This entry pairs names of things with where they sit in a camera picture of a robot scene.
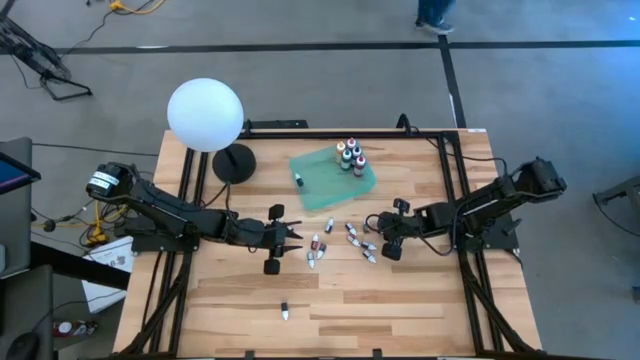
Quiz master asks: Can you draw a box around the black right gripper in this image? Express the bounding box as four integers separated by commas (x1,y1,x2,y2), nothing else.
376,197,429,263

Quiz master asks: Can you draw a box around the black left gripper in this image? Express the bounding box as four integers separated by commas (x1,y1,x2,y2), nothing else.
226,202,305,276

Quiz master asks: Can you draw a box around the green translucent plastic bin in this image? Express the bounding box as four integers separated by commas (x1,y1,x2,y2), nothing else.
288,144,377,211

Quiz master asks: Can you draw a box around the black box on table edge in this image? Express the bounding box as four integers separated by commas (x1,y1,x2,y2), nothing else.
243,118,310,130

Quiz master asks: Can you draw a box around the white globe lamp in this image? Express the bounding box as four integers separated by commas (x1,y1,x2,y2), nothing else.
166,77,258,185

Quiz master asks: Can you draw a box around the white cardboard box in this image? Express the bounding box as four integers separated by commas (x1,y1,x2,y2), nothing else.
81,235,136,315

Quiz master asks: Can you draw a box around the person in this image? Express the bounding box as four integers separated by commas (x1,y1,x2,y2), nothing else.
413,0,457,36

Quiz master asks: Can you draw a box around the black desk beam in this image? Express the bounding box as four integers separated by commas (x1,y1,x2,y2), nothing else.
29,241,132,291

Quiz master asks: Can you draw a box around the grey stand leg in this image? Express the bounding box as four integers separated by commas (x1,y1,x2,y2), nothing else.
592,173,640,206

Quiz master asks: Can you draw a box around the red and white packet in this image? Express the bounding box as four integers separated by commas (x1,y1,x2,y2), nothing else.
52,319,99,339

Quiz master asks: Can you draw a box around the grey desk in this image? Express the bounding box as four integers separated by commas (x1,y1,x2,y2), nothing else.
0,137,34,279

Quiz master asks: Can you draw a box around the black computer mouse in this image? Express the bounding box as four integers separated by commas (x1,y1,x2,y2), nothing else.
3,331,42,360

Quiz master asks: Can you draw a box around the laptop with blue screen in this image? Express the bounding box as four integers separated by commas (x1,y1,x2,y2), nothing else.
0,151,42,195

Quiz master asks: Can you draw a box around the black folded tripod stand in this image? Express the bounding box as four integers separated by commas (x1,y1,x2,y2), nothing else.
0,13,94,102

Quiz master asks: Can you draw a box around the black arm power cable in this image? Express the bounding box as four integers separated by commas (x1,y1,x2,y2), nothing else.
396,112,516,177

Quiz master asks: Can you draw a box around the black aluminium table frame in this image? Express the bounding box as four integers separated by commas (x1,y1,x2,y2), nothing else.
115,127,542,360

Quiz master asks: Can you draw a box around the black floor cable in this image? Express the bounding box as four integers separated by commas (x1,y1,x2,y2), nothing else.
586,192,640,265
32,142,159,158

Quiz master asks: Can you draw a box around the yellow power cable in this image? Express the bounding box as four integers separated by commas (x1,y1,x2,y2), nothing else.
85,202,132,247

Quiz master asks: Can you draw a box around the yellow floor cable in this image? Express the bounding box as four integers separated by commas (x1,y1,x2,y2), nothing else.
108,0,166,15

